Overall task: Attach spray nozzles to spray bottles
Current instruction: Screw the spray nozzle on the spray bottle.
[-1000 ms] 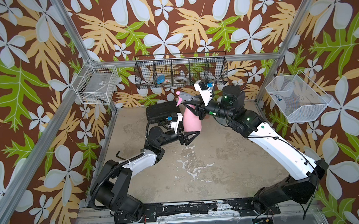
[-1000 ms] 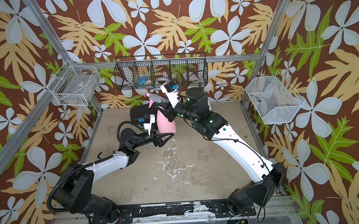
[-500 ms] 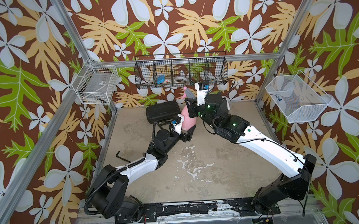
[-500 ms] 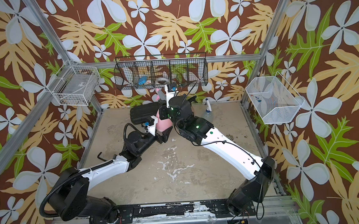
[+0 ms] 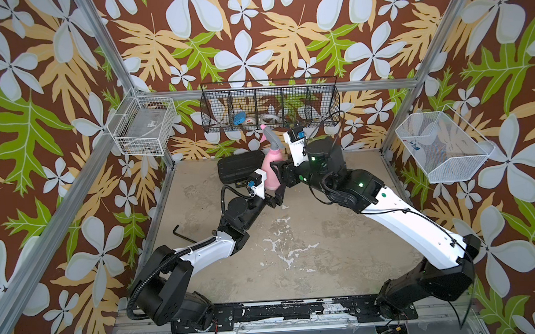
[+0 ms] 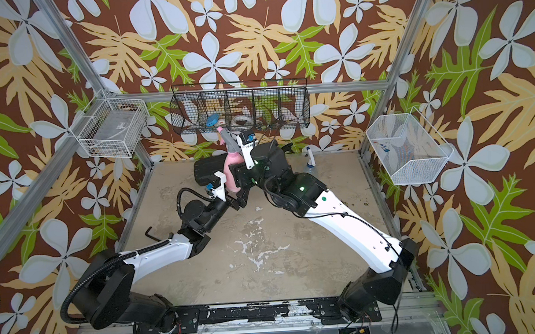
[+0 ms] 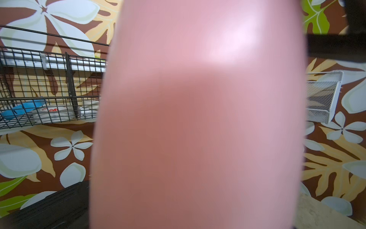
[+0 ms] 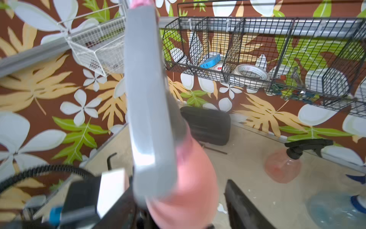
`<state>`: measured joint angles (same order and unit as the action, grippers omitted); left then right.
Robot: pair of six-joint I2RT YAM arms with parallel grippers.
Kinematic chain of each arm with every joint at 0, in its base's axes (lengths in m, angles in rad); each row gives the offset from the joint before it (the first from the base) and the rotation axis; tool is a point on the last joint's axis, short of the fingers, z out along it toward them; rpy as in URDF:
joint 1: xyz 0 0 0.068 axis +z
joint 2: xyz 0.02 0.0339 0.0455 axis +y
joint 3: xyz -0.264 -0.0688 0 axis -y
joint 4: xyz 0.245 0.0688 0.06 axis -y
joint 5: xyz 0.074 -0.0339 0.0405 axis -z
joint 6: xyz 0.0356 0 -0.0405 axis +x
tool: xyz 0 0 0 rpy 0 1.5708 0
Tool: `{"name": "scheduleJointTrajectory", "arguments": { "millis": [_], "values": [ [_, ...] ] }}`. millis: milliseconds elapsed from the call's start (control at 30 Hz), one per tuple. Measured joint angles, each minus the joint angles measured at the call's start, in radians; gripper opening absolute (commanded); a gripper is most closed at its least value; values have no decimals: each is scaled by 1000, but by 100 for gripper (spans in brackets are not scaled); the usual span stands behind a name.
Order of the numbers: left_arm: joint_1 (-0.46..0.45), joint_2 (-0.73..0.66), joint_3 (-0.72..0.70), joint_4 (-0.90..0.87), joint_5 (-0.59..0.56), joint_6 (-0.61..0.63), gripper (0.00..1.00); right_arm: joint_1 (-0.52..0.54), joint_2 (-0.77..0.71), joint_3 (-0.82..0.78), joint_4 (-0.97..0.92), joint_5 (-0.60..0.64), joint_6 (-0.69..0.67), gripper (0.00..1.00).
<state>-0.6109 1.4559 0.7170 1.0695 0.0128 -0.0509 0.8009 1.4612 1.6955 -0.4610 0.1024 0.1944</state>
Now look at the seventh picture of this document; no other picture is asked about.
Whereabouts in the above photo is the pink spray bottle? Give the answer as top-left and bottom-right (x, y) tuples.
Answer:
(89, 1), (307, 229)

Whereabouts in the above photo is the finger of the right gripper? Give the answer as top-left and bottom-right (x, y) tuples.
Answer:
(307, 33), (366, 63)

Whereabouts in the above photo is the black wire wall basket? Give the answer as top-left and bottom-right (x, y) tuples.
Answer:
(1, 41), (107, 130)

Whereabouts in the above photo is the blue round item in basket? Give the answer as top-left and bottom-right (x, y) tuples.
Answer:
(1, 99), (46, 120)

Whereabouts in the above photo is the white wire basket right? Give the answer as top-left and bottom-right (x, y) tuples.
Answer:
(307, 70), (344, 124)

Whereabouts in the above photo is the black plastic case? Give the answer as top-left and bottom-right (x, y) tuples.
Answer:
(1, 180), (90, 229)

